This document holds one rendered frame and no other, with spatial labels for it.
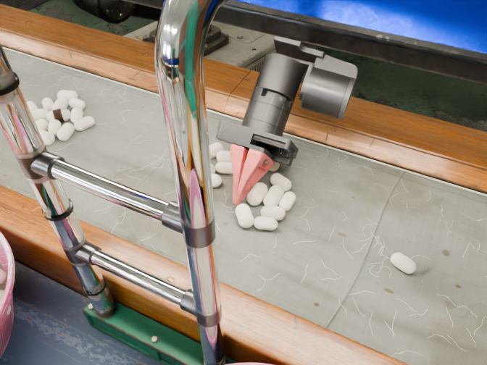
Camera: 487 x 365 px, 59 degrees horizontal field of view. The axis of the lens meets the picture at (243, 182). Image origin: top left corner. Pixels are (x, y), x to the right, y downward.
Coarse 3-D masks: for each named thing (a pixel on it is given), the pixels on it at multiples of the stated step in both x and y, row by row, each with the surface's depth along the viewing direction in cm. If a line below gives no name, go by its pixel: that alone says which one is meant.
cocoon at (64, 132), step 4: (64, 124) 69; (68, 124) 69; (60, 128) 69; (64, 128) 68; (68, 128) 69; (72, 128) 70; (60, 132) 68; (64, 132) 68; (68, 132) 69; (72, 132) 70; (60, 136) 68; (64, 136) 68; (68, 136) 69
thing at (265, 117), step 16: (256, 96) 57; (272, 96) 56; (256, 112) 56; (272, 112) 56; (288, 112) 58; (240, 128) 56; (256, 128) 56; (272, 128) 56; (256, 144) 57; (272, 144) 55; (288, 144) 54
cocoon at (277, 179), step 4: (272, 176) 61; (276, 176) 61; (280, 176) 61; (272, 180) 61; (276, 180) 61; (280, 180) 61; (284, 180) 60; (288, 180) 61; (272, 184) 62; (276, 184) 61; (280, 184) 60; (284, 184) 60; (288, 184) 60; (284, 188) 60; (288, 188) 61
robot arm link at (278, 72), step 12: (264, 60) 58; (276, 60) 56; (288, 60) 56; (300, 60) 57; (264, 72) 57; (276, 72) 56; (288, 72) 56; (300, 72) 57; (264, 84) 56; (276, 84) 56; (288, 84) 56; (288, 96) 57; (300, 96) 57
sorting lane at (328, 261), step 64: (0, 128) 72; (128, 128) 72; (320, 192) 62; (384, 192) 62; (448, 192) 62; (256, 256) 54; (320, 256) 54; (384, 256) 54; (448, 256) 54; (320, 320) 48; (384, 320) 48; (448, 320) 48
